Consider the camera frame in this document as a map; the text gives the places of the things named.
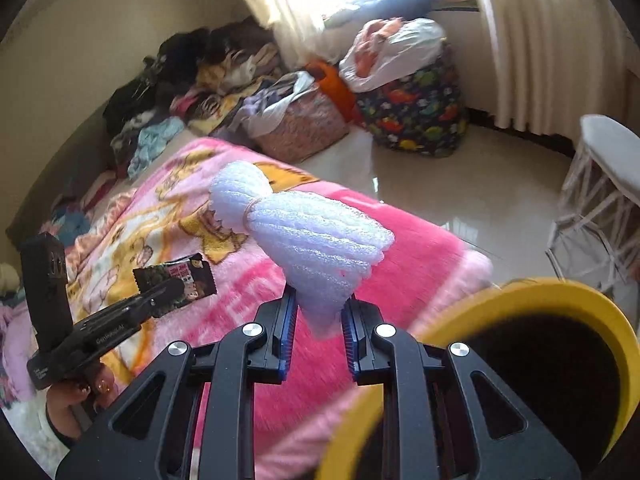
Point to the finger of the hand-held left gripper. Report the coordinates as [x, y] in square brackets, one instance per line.
[162, 297]

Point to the teal floral cloth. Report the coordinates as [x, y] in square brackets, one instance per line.
[70, 222]

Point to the yellow rimmed trash bin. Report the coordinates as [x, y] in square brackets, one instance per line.
[550, 295]

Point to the grey bed headboard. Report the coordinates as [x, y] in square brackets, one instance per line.
[60, 170]

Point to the light blue cloth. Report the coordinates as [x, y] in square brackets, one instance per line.
[155, 142]

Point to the white foam net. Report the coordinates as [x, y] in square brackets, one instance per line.
[310, 240]

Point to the white furry cloth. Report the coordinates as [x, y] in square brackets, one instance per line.
[30, 430]

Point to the green and black snack packet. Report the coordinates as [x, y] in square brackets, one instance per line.
[192, 272]

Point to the lavender and white clothes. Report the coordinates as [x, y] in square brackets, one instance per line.
[260, 105]

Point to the cream curtain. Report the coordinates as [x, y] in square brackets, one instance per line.
[545, 50]
[285, 5]

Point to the pile of dark clothes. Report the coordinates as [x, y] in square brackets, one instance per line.
[190, 50]

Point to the pink printed blanket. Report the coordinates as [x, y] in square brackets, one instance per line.
[410, 260]

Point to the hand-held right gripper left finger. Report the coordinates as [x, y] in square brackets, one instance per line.
[287, 330]

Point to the orange fleece cloth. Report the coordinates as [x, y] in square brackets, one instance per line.
[372, 35]

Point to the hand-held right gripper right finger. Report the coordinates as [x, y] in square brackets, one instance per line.
[350, 340]

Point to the floral fabric basket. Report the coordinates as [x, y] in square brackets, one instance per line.
[305, 120]

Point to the red cloth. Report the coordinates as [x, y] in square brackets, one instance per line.
[100, 187]

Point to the dinosaur print storage basket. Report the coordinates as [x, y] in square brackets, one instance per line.
[420, 110]

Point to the person's left hand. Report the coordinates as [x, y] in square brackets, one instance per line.
[65, 405]

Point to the large white plastic bag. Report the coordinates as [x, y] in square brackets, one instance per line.
[415, 45]

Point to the orange bag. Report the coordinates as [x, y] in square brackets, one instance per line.
[335, 87]

